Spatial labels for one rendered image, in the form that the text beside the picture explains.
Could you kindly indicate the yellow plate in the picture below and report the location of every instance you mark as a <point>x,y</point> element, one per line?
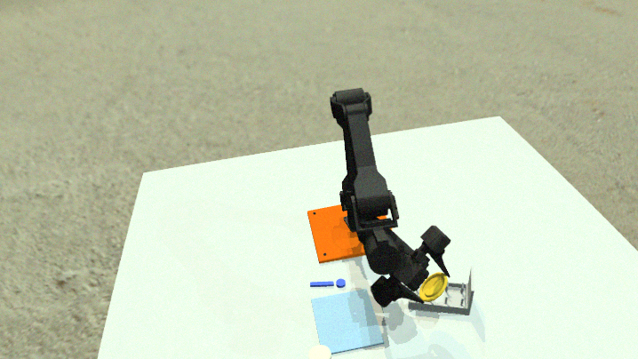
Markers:
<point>433,287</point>

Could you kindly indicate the light blue mat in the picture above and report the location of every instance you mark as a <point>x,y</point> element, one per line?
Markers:
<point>346,321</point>

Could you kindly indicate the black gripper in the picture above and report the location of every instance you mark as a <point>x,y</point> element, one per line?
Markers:
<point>434,243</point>

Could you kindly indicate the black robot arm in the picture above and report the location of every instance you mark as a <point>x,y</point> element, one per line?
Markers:
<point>365,195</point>

